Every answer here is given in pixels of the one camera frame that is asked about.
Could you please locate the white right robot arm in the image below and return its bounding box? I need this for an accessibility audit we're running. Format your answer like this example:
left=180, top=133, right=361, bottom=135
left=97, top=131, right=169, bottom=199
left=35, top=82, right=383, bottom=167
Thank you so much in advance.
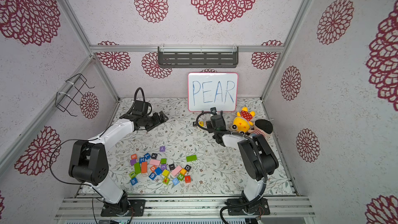
left=199, top=107, right=279, bottom=224

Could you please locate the black O letter block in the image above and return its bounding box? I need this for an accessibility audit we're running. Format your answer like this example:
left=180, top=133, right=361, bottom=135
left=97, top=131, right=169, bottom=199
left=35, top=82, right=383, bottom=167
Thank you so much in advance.
left=184, top=165, right=191, bottom=172

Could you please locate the orange rectangular block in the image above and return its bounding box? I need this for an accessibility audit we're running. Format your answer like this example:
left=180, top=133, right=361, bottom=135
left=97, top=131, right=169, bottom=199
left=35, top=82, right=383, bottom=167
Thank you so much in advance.
left=141, top=162, right=148, bottom=174

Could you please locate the yellow plush toy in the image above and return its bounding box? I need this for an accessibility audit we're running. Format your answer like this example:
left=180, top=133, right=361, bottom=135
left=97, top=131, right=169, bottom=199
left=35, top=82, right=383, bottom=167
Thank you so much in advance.
left=232, top=107, right=256, bottom=134

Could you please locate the red cube block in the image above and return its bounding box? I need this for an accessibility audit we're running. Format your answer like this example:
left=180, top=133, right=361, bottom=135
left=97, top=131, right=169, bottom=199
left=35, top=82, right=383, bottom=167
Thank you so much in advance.
left=184, top=175, right=192, bottom=184

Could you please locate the blue W letter block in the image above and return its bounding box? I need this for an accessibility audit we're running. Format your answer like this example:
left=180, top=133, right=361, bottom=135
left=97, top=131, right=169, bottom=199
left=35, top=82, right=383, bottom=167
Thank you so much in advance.
left=130, top=178, right=138, bottom=186

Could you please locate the grey metal wall shelf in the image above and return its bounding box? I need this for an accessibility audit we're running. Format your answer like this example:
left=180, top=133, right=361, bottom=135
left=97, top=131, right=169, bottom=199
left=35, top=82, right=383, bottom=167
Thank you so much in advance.
left=158, top=46, right=239, bottom=68

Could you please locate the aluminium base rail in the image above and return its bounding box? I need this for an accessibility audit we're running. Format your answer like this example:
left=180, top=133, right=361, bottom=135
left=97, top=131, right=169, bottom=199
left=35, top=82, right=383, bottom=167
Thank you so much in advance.
left=54, top=196, right=316, bottom=220

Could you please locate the black wire wall rack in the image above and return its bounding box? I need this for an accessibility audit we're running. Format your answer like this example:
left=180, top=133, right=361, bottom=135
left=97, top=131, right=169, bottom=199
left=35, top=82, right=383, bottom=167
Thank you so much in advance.
left=54, top=73, right=94, bottom=117

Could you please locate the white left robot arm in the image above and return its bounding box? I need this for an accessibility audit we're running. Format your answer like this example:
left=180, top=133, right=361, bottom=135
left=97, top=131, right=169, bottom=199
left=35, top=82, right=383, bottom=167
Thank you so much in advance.
left=68, top=101, right=169, bottom=216

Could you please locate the pink flat block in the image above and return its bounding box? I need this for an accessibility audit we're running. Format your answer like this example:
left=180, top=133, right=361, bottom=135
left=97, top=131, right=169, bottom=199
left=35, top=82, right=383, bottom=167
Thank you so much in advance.
left=149, top=159, right=161, bottom=167

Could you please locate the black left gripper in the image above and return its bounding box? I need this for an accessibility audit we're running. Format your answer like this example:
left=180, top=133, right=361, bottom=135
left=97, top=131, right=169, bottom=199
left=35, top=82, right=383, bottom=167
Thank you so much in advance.
left=143, top=110, right=170, bottom=132

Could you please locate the green rectangular block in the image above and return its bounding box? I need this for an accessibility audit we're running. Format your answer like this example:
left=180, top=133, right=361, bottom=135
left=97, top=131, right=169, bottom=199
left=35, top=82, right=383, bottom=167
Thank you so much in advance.
left=186, top=155, right=197, bottom=162

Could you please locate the green tall block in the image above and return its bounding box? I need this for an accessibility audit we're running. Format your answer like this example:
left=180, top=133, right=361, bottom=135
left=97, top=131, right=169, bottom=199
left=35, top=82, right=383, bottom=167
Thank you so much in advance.
left=134, top=163, right=141, bottom=174

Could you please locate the striped plush doll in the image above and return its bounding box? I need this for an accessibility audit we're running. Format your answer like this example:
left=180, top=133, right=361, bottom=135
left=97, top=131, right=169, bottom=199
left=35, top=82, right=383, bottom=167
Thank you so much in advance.
left=249, top=119, right=274, bottom=141

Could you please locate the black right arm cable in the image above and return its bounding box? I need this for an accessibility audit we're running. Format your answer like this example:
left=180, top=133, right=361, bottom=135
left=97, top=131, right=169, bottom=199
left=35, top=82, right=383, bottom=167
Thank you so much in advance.
left=195, top=111, right=268, bottom=224

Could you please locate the long pink block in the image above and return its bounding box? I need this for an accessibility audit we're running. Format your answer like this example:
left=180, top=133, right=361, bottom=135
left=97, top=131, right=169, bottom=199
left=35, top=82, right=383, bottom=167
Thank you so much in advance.
left=171, top=166, right=182, bottom=177

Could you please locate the green 2 letter block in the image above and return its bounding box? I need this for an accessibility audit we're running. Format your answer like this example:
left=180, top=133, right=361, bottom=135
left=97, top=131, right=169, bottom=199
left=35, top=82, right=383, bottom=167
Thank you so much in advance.
left=177, top=174, right=184, bottom=181

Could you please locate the pink framed whiteboard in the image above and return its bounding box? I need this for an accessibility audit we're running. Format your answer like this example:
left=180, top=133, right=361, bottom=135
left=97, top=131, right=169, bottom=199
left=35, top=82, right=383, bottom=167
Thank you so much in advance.
left=188, top=73, right=238, bottom=112

